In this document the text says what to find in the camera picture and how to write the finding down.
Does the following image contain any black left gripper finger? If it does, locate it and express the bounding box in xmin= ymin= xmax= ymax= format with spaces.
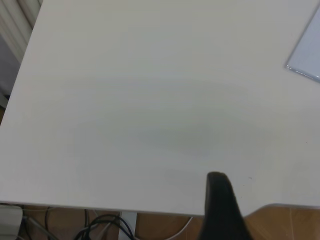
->
xmin=198 ymin=171 xmax=254 ymax=240

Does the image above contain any white power strip box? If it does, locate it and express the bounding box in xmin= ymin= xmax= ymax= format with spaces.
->
xmin=0 ymin=204 xmax=24 ymax=238

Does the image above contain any white ribbed curtain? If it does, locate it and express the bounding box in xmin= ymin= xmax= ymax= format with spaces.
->
xmin=0 ymin=0 xmax=44 ymax=50

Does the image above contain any clear plastic red-zip bag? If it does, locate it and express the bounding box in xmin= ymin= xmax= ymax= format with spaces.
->
xmin=284 ymin=3 xmax=320 ymax=85

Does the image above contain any white table leg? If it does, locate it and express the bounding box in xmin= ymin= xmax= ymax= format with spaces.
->
xmin=118 ymin=211 xmax=138 ymax=240

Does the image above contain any grey cable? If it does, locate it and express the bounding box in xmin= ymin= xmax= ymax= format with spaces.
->
xmin=23 ymin=216 xmax=51 ymax=240

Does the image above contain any thin black cable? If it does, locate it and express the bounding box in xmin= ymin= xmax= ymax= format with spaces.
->
xmin=43 ymin=206 xmax=55 ymax=240

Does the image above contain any white cable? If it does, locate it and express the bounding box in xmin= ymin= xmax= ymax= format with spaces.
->
xmin=159 ymin=216 xmax=195 ymax=240

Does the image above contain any thick black cable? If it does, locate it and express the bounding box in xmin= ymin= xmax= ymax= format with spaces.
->
xmin=74 ymin=214 xmax=137 ymax=240

